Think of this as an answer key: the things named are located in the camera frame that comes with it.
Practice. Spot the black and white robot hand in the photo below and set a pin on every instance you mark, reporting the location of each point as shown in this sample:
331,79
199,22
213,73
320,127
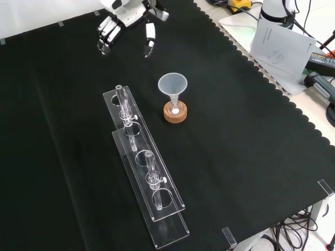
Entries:
131,13

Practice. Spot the clear plastic funnel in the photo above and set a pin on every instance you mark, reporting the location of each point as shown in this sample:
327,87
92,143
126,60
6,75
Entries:
172,83

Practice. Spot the small glass round-bottom flask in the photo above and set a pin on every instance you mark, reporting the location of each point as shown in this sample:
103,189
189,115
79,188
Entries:
174,109

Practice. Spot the clear acrylic funnel stand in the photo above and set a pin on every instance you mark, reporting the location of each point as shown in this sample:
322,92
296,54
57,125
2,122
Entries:
146,167

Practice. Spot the pale board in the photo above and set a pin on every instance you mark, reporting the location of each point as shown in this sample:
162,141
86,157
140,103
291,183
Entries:
235,28

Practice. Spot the yellow stop button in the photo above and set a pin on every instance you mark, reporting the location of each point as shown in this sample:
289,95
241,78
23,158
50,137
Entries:
239,4

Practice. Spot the white paper booklet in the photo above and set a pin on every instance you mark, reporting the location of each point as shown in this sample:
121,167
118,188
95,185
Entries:
282,49

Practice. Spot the black cloth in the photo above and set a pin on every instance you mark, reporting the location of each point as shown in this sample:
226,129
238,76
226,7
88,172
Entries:
235,130

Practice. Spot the black power adapter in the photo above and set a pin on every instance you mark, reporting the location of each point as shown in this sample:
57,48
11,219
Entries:
322,60

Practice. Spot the clear acrylic edge clamp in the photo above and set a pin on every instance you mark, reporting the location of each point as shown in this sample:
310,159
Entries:
229,236
325,187

